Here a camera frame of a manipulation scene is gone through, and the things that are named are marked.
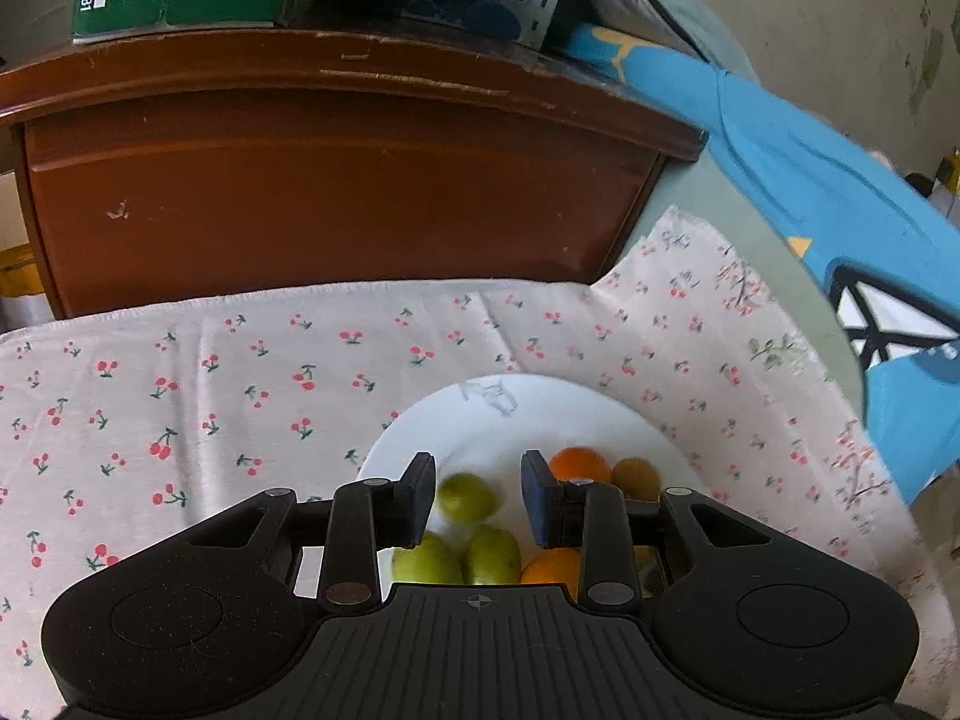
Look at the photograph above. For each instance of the pear-shaped green jujube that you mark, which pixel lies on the pear-shaped green jujube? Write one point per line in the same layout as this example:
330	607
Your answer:
491	555

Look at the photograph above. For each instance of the large green jujube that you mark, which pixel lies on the large green jujube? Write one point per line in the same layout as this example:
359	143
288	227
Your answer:
424	566

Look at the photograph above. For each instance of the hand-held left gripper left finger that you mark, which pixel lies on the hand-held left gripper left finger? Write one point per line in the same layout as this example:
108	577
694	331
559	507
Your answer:
420	496

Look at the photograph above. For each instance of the grey green pillow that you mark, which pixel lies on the grey green pillow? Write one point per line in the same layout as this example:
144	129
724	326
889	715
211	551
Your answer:
660	0

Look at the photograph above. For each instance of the large orange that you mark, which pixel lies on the large orange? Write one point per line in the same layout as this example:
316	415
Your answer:
551	566

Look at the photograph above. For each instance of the small orange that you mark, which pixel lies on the small orange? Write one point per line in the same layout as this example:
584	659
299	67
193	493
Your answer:
579	465

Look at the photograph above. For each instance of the brown wooden headboard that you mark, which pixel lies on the brown wooden headboard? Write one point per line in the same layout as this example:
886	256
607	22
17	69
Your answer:
337	187

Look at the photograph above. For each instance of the small round green jujube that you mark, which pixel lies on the small round green jujube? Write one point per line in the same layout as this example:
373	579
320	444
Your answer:
466	496

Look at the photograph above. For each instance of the open cardboard box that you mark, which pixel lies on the open cardboard box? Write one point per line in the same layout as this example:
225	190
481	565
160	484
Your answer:
19	270

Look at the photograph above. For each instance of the cherry print tablecloth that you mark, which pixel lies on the cherry print tablecloth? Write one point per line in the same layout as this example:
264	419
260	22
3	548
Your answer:
225	405

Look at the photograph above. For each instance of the pale green bed sheet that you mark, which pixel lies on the pale green bed sheet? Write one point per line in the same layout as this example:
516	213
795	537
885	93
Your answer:
735	210

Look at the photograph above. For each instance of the brown kiwi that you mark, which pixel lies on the brown kiwi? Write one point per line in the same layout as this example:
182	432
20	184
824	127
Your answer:
636	476

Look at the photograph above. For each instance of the blue blanket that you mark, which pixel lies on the blue blanket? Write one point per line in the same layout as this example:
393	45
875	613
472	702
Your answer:
825	187

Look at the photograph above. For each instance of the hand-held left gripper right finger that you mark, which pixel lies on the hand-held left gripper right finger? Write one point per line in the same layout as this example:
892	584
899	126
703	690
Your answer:
534	496

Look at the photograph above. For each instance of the white oval plate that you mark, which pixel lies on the white oval plate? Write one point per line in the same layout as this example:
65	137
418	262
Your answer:
480	420

